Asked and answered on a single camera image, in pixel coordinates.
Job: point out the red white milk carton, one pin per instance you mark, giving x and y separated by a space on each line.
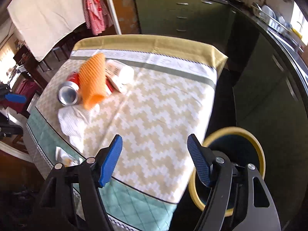
119 74

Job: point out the white paper towel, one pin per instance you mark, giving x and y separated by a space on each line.
74 120

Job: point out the red checked apron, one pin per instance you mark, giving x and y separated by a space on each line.
97 16

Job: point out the yellow rimmed blue trash bin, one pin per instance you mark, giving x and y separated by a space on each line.
240 146

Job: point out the green lower cabinets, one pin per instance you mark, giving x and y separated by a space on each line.
262 88

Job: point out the white dish rack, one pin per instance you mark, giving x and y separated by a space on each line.
269 19

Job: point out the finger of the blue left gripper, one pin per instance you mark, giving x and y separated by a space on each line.
15 98

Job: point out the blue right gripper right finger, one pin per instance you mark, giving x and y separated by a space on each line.
202 159

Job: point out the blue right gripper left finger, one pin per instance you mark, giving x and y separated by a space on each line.
110 159

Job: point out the red aluminium can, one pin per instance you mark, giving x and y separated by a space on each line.
68 92

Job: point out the orange foam fruit net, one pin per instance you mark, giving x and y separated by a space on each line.
92 81

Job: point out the patterned tablecloth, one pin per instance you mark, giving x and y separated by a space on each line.
171 96

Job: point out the white hanging sheet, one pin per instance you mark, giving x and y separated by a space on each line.
43 23

